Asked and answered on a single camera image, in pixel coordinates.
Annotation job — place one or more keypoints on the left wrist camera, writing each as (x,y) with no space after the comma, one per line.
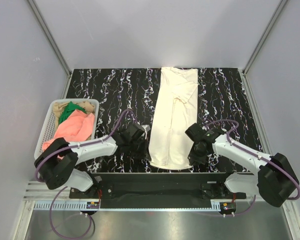
(146,128)

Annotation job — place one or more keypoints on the beige t shirt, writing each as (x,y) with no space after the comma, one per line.
(58,108)

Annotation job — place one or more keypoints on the white plastic laundry basket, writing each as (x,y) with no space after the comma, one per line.
(49,128)

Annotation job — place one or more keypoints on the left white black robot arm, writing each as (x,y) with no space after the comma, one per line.
(56,166)

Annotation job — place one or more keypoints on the aluminium frame post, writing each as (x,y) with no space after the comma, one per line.
(47,33)
(267,31)

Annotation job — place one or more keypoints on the cream white t shirt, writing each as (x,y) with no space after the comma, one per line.
(175,111)

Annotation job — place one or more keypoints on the right aluminium frame post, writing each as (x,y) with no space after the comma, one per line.
(267,31)

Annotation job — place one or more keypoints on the small circuit board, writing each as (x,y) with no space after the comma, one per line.
(229,205)
(92,205)

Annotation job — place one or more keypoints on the left small circuit board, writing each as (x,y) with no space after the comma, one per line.
(92,205)

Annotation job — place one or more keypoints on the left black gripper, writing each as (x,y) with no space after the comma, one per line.
(144,153)

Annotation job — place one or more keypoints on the aluminium front rail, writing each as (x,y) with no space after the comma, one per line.
(39,191)

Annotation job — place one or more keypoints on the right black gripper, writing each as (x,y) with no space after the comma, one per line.
(194,160)

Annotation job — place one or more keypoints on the green t shirt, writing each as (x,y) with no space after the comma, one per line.
(68,110)

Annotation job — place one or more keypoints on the left aluminium frame post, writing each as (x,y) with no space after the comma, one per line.
(47,33)

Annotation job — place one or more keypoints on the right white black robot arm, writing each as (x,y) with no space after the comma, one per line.
(270,176)

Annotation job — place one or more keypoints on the white slotted cable duct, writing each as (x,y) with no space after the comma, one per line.
(62,205)

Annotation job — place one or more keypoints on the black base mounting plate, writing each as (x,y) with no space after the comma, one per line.
(159,191)

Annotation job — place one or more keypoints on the right small circuit board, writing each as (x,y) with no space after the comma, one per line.
(229,205)

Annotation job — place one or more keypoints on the salmon pink t shirt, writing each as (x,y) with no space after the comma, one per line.
(77,127)

